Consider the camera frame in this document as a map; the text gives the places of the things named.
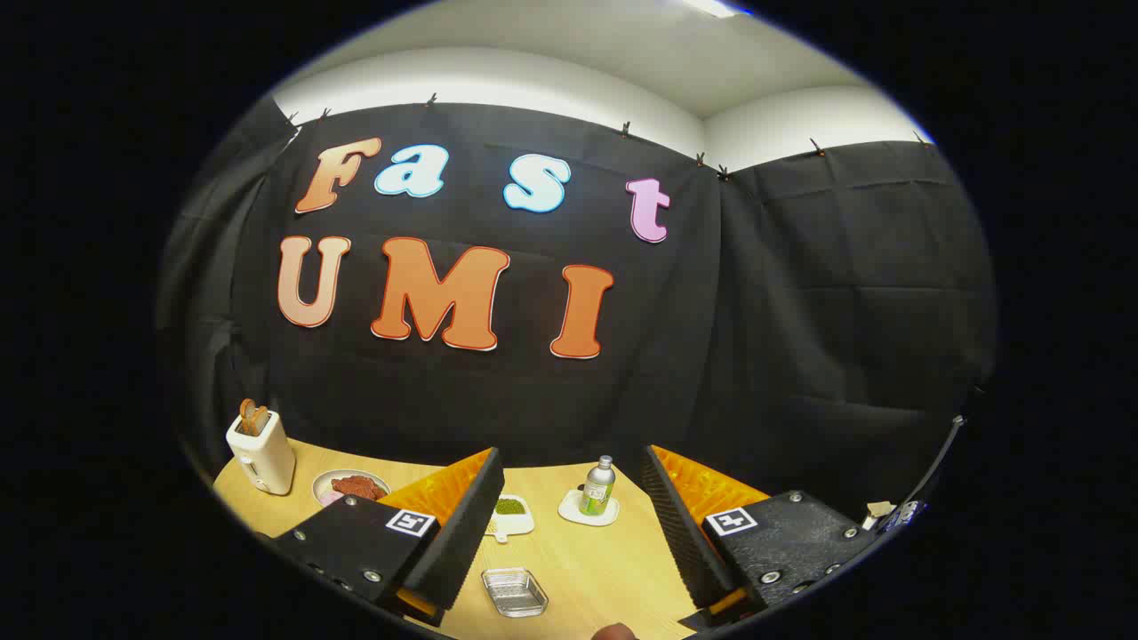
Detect white divided bean dish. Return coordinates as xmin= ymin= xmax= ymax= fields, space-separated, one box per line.
xmin=485 ymin=494 xmax=536 ymax=543

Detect cream white toaster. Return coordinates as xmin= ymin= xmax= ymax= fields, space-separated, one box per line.
xmin=226 ymin=409 xmax=296 ymax=496

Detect small green label bottle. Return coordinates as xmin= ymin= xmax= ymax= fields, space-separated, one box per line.
xmin=580 ymin=455 xmax=616 ymax=516

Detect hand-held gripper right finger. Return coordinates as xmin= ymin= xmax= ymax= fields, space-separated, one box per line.
xmin=640 ymin=444 xmax=883 ymax=628

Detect white coaster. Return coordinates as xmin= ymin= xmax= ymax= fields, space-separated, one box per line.
xmin=558 ymin=488 xmax=621 ymax=527

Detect metal wire basket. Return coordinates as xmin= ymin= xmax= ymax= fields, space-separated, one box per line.
xmin=481 ymin=567 xmax=549 ymax=619

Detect white oval food plate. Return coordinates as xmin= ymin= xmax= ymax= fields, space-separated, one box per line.
xmin=312 ymin=469 xmax=392 ymax=508

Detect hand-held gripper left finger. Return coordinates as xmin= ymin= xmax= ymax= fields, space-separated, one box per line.
xmin=267 ymin=447 xmax=505 ymax=628

